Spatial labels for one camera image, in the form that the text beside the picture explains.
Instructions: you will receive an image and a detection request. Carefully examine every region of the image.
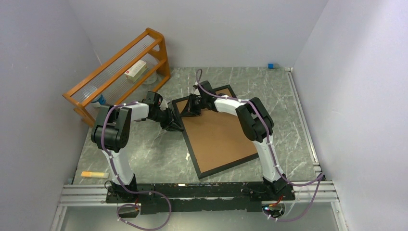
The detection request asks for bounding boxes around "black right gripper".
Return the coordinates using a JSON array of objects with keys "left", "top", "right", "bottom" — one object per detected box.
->
[{"left": 180, "top": 94, "right": 207, "bottom": 117}]

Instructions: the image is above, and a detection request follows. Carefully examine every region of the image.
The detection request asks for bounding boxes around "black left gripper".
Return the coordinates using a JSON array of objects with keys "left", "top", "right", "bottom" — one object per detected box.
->
[{"left": 149, "top": 107, "right": 183, "bottom": 132}]

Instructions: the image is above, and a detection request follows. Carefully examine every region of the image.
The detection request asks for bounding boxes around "black picture frame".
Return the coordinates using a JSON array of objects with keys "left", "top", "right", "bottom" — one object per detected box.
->
[{"left": 170, "top": 84, "right": 259, "bottom": 180}]

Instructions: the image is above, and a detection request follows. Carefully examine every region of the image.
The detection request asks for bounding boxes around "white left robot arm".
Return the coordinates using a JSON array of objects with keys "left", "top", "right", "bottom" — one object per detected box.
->
[{"left": 91, "top": 91, "right": 183, "bottom": 202}]

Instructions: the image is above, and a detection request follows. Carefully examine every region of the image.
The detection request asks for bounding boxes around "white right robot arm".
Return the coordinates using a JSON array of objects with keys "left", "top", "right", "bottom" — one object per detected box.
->
[{"left": 179, "top": 81, "right": 287, "bottom": 200}]

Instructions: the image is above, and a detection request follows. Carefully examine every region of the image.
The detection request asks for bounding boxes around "white red medicine box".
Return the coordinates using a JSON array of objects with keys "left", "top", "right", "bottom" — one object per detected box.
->
[{"left": 124, "top": 60, "right": 148, "bottom": 82}]

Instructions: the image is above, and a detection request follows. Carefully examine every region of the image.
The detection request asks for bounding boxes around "orange wooden shelf rack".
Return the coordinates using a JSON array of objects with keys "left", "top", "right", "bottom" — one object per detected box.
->
[{"left": 63, "top": 28, "right": 171, "bottom": 127}]

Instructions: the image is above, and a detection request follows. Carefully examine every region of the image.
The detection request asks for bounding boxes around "blue labelled plastic bottle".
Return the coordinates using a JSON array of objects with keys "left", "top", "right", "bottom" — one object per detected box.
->
[{"left": 83, "top": 86, "right": 106, "bottom": 108}]

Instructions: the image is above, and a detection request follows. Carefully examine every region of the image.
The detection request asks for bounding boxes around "blue capped small bottle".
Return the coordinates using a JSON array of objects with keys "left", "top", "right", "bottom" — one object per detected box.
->
[{"left": 267, "top": 63, "right": 280, "bottom": 69}]

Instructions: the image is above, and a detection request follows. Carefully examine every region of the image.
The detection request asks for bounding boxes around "orange yellow marker pen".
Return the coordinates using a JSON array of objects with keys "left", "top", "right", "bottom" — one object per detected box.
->
[{"left": 81, "top": 171, "right": 109, "bottom": 179}]

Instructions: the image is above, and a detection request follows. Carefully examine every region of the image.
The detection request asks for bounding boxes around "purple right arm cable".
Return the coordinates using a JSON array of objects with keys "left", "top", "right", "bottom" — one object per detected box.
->
[{"left": 195, "top": 68, "right": 326, "bottom": 223}]

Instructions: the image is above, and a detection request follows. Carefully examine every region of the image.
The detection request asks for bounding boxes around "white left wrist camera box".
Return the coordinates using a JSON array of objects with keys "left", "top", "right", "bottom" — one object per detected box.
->
[{"left": 160, "top": 99, "right": 168, "bottom": 111}]

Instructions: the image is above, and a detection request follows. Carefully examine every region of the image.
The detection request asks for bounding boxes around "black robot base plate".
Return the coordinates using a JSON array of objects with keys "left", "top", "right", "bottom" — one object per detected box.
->
[{"left": 105, "top": 181, "right": 295, "bottom": 215}]

